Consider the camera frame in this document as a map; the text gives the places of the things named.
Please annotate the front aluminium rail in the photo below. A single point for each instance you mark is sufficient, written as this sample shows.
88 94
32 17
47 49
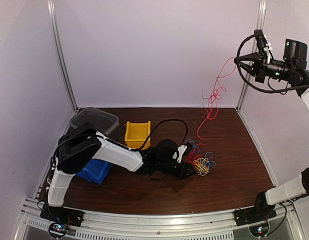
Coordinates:
218 225

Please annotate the yellow plastic bin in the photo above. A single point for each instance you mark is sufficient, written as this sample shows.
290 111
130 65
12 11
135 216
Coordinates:
136 134

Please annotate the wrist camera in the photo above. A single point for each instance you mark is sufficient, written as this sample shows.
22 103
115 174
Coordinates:
264 46
183 150

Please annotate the left corner aluminium post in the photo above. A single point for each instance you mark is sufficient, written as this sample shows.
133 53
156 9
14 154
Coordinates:
59 53

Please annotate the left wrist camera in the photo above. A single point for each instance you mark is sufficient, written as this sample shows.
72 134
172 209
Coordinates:
183 150

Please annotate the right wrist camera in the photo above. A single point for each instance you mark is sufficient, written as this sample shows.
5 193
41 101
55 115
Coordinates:
264 46

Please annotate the clear grey plastic tub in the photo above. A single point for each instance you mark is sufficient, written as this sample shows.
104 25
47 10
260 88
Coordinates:
104 122

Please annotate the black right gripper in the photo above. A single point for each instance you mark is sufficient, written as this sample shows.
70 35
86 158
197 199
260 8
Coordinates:
254 69

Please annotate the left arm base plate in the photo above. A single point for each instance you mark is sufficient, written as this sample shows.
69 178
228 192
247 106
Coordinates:
62 215

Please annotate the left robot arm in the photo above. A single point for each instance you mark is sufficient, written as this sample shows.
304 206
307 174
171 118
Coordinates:
75 150

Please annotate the blue plastic bin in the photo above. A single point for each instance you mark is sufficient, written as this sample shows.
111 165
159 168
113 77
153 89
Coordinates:
95 171

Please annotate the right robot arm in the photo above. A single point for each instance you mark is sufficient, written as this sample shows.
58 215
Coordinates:
276 114

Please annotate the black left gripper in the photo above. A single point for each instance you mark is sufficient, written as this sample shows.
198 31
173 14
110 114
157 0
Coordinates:
185 168

